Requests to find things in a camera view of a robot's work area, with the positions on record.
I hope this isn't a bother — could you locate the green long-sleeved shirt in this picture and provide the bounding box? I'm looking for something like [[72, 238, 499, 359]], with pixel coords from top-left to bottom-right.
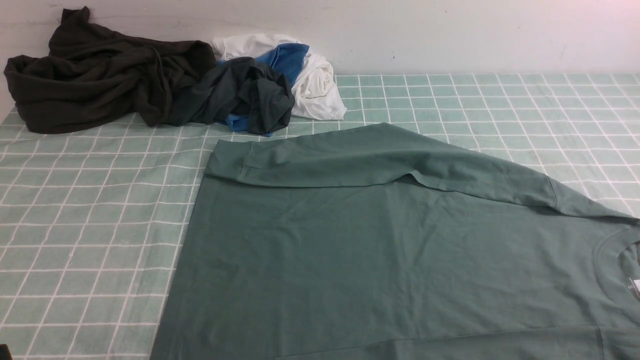
[[150, 123, 640, 360]]

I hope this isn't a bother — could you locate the white crumpled garment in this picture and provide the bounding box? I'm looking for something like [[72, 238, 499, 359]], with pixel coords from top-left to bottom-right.
[[211, 33, 346, 121]]

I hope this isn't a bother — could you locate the dark teal crumpled garment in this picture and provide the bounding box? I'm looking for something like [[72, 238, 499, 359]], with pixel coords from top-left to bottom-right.
[[163, 57, 295, 135]]

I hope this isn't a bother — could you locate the blue crumpled garment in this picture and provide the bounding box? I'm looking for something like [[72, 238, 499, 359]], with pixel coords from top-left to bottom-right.
[[224, 43, 309, 137]]

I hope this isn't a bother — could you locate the green checkered tablecloth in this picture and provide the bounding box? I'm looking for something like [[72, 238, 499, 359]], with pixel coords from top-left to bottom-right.
[[0, 73, 640, 360]]

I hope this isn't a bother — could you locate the dark brown crumpled garment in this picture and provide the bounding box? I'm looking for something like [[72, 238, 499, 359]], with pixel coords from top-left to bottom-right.
[[3, 7, 217, 134]]

